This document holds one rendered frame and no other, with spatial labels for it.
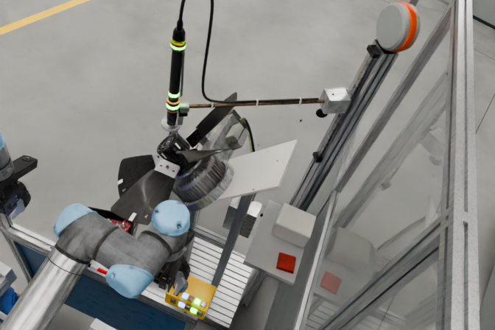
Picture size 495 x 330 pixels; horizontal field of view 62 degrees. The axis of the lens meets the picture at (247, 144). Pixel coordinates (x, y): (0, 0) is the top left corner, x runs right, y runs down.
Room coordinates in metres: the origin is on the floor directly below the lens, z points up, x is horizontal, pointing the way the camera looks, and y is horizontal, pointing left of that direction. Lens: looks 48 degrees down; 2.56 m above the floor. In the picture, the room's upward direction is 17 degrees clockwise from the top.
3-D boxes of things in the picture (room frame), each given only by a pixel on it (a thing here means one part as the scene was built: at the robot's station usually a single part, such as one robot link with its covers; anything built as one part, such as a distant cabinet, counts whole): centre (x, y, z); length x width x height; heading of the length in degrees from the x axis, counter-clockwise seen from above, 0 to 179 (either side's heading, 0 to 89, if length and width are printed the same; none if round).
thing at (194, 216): (1.09, 0.16, 0.46); 0.09 x 0.04 x 0.91; 172
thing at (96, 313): (0.62, 0.43, 0.45); 0.82 x 0.01 x 0.66; 82
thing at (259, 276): (1.01, -0.28, 0.42); 0.04 x 0.04 x 0.83; 82
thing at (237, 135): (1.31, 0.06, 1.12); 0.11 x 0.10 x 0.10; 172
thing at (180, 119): (0.97, 0.27, 1.50); 0.09 x 0.07 x 0.10; 117
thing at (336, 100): (1.26, -0.28, 1.54); 0.10 x 0.07 x 0.08; 117
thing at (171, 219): (0.41, 0.10, 1.78); 0.09 x 0.08 x 0.11; 164
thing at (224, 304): (1.08, 0.06, 0.04); 0.62 x 0.46 x 0.08; 82
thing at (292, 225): (1.08, -0.32, 0.92); 0.17 x 0.16 x 0.11; 82
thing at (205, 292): (0.57, 0.04, 1.02); 0.16 x 0.10 x 0.11; 82
